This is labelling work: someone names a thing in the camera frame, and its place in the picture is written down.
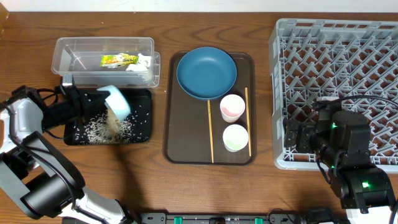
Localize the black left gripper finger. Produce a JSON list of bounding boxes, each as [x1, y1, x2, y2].
[[81, 105, 107, 123], [79, 90, 109, 103]]

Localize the rice pile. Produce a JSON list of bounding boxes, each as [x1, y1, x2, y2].
[[73, 95, 150, 145]]

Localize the light blue bowl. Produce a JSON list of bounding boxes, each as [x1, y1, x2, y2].
[[97, 85, 131, 121]]

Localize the yellow green snack wrapper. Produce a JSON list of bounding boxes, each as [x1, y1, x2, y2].
[[100, 53, 139, 68]]

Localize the pale green cup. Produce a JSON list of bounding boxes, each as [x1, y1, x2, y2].
[[223, 124, 249, 152]]

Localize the white tissue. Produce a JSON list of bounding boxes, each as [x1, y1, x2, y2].
[[126, 54, 152, 72]]

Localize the pink cup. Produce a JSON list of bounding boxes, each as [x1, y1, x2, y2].
[[220, 94, 246, 123]]

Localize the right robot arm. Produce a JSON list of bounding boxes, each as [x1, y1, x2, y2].
[[283, 110, 397, 223]]

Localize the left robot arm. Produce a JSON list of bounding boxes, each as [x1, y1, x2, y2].
[[1, 85, 141, 223]]

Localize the grey dishwasher rack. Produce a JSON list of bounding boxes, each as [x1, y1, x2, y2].
[[269, 19, 397, 174]]

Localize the black tray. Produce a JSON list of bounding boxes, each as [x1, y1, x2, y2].
[[63, 88, 153, 146]]

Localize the clear plastic bin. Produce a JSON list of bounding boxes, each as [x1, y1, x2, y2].
[[52, 37, 160, 88]]

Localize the right wooden chopstick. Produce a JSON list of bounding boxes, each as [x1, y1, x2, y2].
[[244, 87, 252, 157]]

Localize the wooden chopstick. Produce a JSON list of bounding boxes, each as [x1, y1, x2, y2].
[[207, 100, 215, 164], [244, 87, 252, 157]]

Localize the brown serving tray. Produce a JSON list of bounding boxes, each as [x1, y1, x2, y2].
[[163, 52, 257, 166]]

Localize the left wooden chopstick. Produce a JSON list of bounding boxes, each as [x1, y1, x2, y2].
[[207, 100, 215, 164]]

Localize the dark blue plate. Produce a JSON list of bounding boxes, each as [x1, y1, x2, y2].
[[177, 47, 238, 100]]

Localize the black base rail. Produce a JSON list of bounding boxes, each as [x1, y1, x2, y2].
[[139, 213, 350, 224]]

